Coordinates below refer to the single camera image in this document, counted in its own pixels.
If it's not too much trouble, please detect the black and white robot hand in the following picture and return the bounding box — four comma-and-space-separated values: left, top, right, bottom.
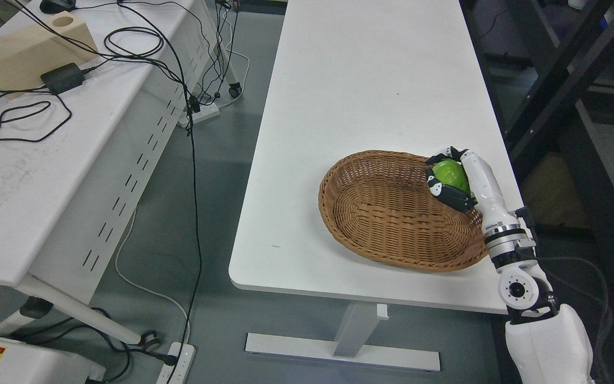
425, 147, 520, 233

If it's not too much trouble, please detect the green apple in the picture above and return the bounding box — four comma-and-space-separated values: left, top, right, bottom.
433, 159, 470, 194

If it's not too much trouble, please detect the black metal shelf right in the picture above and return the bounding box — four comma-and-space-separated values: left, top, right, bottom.
460, 1, 614, 382

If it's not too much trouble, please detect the brown wicker basket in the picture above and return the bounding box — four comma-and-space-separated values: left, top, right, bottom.
318, 150, 488, 272

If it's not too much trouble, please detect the white power strip far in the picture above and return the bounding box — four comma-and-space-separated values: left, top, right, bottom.
177, 103, 220, 128

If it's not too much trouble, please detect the white power strip near floor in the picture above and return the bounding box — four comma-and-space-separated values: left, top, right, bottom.
156, 342, 196, 384

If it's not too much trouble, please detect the black power adapter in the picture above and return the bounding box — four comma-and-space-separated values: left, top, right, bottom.
41, 62, 85, 95

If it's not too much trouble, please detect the white perforated side table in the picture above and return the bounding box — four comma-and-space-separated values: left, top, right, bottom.
0, 0, 244, 353

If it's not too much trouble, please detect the beige wooden block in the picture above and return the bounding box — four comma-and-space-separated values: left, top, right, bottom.
0, 12, 97, 99

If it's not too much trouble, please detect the white machine with warning label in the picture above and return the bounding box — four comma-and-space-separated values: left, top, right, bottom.
0, 338, 106, 383

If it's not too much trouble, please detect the white table with pedestal leg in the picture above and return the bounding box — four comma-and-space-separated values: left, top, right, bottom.
229, 1, 522, 370

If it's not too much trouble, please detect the long black hanging cable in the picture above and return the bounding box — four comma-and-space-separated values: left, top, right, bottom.
14, 0, 204, 384

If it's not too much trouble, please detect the white floor cable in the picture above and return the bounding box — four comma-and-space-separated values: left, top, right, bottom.
115, 209, 190, 345

